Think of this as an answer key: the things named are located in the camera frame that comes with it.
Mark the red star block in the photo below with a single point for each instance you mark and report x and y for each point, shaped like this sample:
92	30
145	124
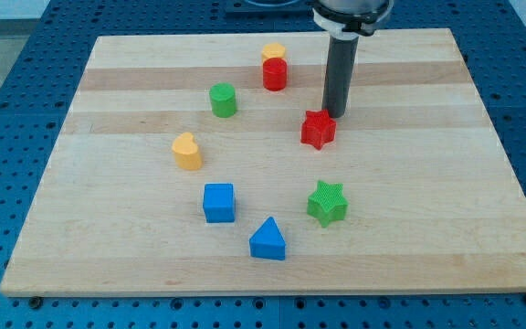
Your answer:
318	129

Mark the green star block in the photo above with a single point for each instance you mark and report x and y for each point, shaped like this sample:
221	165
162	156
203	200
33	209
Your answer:
327	203

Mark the blue cube block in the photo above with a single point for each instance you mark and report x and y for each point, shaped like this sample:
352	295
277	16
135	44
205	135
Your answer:
219	203

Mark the blue triangle block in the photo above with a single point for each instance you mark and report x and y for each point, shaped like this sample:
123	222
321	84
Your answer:
267	242

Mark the yellow heart block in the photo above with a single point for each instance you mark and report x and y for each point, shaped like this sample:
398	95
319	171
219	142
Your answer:
186	152

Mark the green cylinder block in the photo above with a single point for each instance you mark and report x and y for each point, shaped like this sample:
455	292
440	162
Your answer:
223	100

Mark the light wooden board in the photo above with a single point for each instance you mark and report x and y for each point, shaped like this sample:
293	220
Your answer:
433	203

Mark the red cylinder block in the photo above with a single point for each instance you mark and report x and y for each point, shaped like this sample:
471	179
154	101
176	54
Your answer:
274	74

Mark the yellow hexagon block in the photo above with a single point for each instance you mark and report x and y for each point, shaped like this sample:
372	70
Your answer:
273	50

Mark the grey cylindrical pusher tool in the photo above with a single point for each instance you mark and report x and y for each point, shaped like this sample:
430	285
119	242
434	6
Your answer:
338	75

